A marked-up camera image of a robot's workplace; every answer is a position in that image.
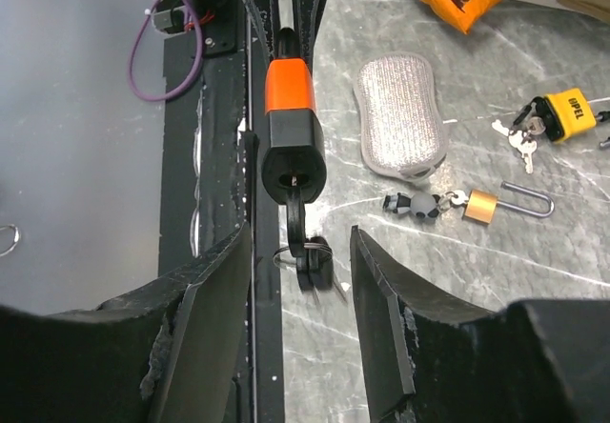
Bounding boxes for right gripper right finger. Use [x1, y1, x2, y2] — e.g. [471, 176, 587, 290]
[350, 228, 609, 422]

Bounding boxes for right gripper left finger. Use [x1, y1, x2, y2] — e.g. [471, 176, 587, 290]
[1, 225, 252, 422]

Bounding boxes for black keys of orange padlock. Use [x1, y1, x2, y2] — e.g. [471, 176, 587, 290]
[273, 187, 347, 304]

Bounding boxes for orange black padlock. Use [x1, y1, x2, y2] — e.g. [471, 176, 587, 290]
[261, 28, 327, 205]

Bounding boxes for small brass padlock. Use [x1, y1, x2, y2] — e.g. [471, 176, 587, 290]
[449, 181, 555, 225]

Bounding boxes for silver glitter sponge pad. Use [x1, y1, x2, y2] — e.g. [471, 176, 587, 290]
[353, 52, 449, 183]

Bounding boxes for yellow black padlock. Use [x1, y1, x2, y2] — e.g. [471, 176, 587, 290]
[510, 88, 609, 143]

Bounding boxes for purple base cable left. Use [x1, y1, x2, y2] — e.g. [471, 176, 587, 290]
[127, 0, 206, 104]

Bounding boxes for grey figurine keychain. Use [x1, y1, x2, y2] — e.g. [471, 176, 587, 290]
[382, 192, 451, 224]

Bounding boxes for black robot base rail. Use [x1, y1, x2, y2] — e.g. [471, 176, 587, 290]
[159, 0, 285, 422]

